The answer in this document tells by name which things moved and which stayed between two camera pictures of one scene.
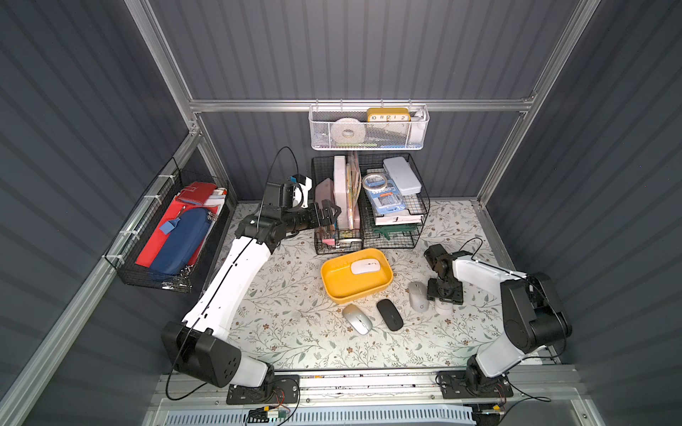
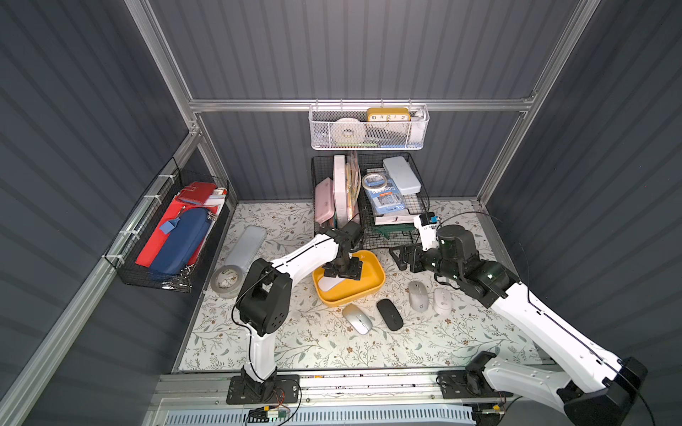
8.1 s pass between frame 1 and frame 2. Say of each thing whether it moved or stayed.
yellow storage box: moved
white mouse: stayed
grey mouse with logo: stayed
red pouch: stayed
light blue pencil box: stayed
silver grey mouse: stayed
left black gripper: moved
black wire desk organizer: stayed
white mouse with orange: moved
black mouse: stayed
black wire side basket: stayed
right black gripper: moved
